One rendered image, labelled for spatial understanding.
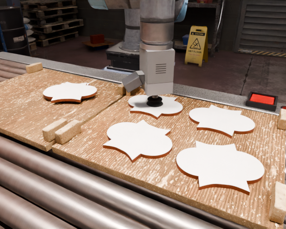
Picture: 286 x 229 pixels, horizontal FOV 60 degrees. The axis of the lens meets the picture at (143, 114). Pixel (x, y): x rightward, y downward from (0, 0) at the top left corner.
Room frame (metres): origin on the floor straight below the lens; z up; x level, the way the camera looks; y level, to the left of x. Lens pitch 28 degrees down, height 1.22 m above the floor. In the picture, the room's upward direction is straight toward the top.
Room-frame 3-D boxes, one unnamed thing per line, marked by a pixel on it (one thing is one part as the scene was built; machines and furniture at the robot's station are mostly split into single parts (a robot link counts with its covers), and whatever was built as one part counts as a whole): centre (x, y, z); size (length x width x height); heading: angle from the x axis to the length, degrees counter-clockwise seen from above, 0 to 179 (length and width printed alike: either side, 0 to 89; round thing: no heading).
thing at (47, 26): (6.05, 2.17, 0.44); 1.31 x 1.00 x 0.87; 155
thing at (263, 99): (0.64, -0.34, 0.92); 0.06 x 0.06 x 0.01; 61
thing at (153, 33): (0.58, -0.03, 1.12); 0.08 x 0.08 x 0.05
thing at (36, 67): (0.86, 0.39, 0.95); 0.06 x 0.02 x 0.03; 151
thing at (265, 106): (0.64, -0.34, 0.92); 0.08 x 0.08 x 0.02; 61
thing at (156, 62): (0.57, -0.01, 1.04); 0.12 x 0.09 x 0.16; 103
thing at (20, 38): (4.09, 2.20, 0.44); 0.59 x 0.59 x 0.88
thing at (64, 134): (0.43, 0.15, 0.95); 0.06 x 0.02 x 0.03; 152
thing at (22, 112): (0.65, 0.29, 0.93); 0.41 x 0.35 x 0.02; 61
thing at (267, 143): (0.46, -0.08, 0.93); 0.41 x 0.35 x 0.02; 62
